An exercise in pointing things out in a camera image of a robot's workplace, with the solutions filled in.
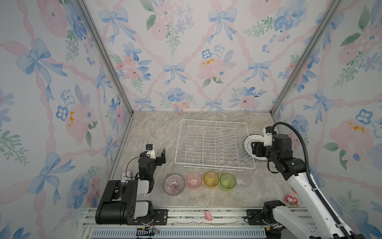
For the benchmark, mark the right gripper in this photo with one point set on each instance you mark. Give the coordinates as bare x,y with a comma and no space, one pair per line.
257,149

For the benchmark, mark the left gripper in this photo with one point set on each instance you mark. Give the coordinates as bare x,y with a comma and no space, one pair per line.
158,162

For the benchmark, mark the striped ceramic bowl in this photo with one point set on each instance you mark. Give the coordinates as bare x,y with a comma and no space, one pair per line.
174,185

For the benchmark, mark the clear glass cup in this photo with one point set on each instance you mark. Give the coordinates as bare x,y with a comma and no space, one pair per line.
243,180

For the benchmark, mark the pink plastic cup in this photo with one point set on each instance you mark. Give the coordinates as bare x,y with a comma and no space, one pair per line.
194,180

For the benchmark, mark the green plastic cup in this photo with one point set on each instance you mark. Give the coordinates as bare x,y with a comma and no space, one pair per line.
227,181

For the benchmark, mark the yellow plastic cup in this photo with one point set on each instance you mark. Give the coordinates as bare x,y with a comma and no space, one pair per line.
211,179

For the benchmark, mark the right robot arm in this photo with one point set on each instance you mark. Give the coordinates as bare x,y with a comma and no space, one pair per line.
328,225

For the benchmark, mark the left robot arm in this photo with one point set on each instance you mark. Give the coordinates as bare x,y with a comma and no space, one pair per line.
119,204

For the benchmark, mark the small white clock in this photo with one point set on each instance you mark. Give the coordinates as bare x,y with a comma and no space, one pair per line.
126,176

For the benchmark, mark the pink plush toy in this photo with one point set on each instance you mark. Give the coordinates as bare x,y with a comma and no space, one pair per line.
292,200

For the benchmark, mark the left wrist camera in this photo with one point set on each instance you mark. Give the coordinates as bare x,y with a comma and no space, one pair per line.
149,148

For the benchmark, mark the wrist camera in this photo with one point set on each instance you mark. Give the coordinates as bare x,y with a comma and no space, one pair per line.
268,136
149,148

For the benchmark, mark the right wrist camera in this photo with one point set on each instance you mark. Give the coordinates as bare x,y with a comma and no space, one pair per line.
268,136

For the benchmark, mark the white wire dish rack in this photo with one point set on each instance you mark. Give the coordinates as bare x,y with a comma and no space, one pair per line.
215,145

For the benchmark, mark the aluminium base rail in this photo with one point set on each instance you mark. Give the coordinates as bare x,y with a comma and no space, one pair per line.
183,222

